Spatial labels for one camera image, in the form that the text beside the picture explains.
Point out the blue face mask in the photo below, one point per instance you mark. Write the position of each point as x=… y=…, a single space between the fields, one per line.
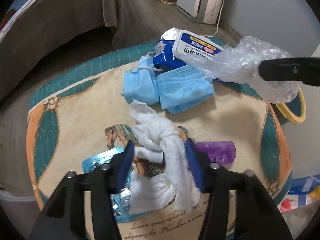
x=182 y=90
x=140 y=85

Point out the blue white wet wipes pack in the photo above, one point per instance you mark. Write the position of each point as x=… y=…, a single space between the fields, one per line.
x=190 y=45

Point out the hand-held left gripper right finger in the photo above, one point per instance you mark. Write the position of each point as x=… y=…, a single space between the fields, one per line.
x=195 y=165

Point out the printed teal orange mat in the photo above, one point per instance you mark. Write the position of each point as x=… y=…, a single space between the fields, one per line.
x=75 y=120

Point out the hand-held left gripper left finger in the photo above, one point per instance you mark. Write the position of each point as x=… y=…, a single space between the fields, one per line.
x=123 y=165

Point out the white air purifier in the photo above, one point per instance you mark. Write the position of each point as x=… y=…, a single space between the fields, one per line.
x=200 y=0

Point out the yellow-rimmed teal trash bin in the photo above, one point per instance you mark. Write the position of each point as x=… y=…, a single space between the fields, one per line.
x=297 y=116

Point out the white tissue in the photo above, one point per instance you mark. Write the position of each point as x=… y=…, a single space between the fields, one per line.
x=155 y=127

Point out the foil blister pack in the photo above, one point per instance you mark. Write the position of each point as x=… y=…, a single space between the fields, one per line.
x=100 y=158

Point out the clear plastic bag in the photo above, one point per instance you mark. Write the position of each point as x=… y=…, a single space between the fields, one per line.
x=237 y=60

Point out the purple bottle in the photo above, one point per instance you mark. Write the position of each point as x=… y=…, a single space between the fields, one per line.
x=220 y=152

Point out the red white plastic bag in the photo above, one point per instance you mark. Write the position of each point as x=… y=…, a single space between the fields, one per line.
x=290 y=203

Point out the blue printed bag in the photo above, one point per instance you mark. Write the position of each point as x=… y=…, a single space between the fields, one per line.
x=302 y=185

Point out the grey sofa with blanket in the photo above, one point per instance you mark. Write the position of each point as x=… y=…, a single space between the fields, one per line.
x=50 y=30

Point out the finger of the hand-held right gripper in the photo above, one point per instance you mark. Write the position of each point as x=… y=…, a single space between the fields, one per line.
x=287 y=70

